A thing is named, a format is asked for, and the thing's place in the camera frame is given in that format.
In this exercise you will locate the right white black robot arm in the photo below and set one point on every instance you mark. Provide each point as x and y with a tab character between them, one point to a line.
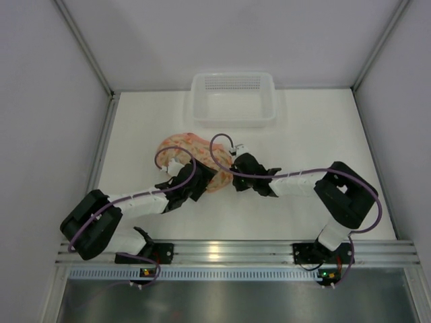
347	197

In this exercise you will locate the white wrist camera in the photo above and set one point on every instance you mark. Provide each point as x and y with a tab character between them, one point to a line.
238	150
173	168

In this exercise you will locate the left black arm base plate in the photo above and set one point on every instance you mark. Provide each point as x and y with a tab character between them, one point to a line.
158	253

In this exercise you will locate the white plastic basket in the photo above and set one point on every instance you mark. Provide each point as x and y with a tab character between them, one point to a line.
233	100

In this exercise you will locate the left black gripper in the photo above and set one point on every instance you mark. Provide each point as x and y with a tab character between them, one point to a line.
205	173

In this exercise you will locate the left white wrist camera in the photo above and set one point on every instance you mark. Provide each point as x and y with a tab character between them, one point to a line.
173	168

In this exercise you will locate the white slotted cable duct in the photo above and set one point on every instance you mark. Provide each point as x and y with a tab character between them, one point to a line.
195	274

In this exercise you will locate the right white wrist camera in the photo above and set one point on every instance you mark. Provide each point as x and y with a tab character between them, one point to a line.
238	150

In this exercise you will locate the aluminium mounting rail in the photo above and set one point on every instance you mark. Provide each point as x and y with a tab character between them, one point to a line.
276	253

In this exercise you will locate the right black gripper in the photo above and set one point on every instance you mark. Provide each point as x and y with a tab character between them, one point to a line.
240	180

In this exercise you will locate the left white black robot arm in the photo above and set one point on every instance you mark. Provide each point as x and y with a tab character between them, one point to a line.
96	224

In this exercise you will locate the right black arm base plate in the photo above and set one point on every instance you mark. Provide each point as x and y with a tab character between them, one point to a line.
306	254

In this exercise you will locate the pink mesh bra laundry bag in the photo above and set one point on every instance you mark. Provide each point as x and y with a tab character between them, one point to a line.
199	149

